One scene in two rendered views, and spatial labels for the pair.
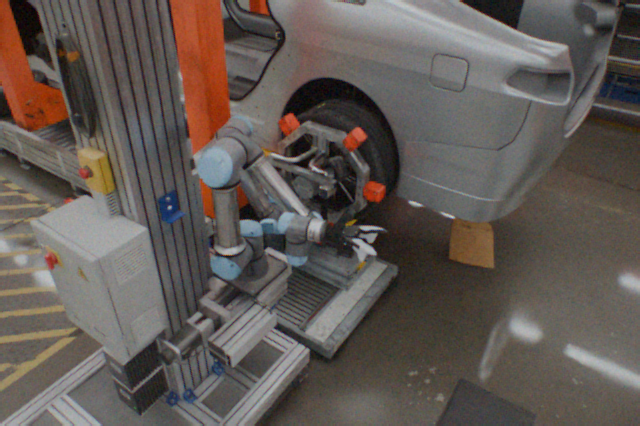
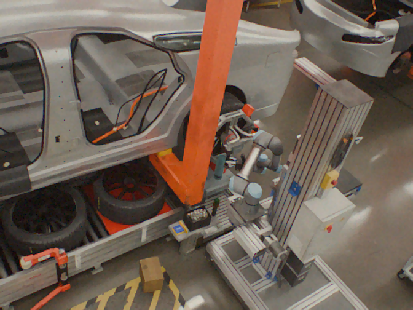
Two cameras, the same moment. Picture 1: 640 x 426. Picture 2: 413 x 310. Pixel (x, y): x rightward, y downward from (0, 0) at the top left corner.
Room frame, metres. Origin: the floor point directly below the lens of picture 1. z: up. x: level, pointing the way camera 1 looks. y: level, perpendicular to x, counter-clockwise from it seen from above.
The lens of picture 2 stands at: (1.55, 3.17, 3.40)
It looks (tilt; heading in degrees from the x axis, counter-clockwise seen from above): 41 degrees down; 285
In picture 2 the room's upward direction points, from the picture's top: 11 degrees clockwise
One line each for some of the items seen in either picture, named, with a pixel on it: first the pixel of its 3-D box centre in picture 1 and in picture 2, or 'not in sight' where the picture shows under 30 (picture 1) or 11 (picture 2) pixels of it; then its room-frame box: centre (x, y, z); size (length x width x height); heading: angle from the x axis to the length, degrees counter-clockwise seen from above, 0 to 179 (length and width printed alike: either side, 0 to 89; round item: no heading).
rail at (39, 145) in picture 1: (101, 178); (49, 269); (3.05, 1.63, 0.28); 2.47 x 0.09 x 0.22; 57
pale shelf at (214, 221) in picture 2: not in sight; (194, 224); (2.19, 0.77, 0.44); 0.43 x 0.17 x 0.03; 57
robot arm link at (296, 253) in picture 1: (298, 245); not in sight; (1.32, 0.07, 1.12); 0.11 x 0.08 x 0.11; 161
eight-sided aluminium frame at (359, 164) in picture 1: (321, 173); (227, 137); (2.26, 0.00, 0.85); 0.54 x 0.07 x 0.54; 57
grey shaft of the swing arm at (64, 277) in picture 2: not in sight; (62, 269); (2.94, 1.59, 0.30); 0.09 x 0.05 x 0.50; 57
